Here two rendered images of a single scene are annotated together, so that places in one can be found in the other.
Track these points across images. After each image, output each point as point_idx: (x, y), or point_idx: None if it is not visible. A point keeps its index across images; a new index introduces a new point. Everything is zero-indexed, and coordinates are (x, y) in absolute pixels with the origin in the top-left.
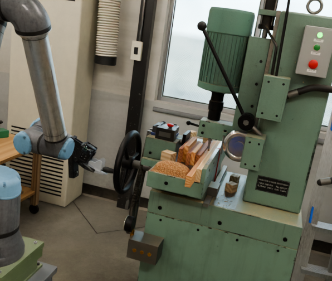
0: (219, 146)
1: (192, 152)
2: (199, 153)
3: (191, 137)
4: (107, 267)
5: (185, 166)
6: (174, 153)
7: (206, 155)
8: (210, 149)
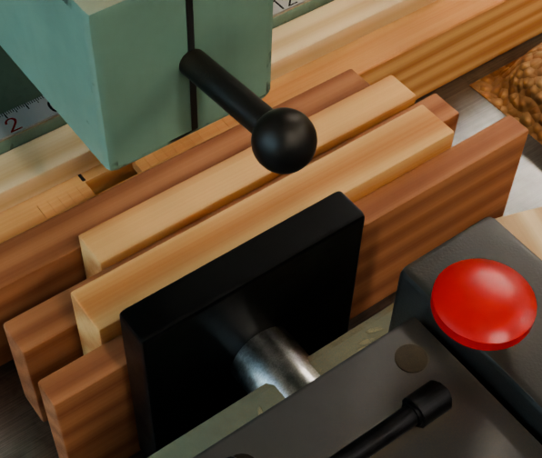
0: None
1: (411, 93)
2: (332, 96)
3: (115, 353)
4: None
5: None
6: (534, 208)
7: (304, 43)
8: (57, 192)
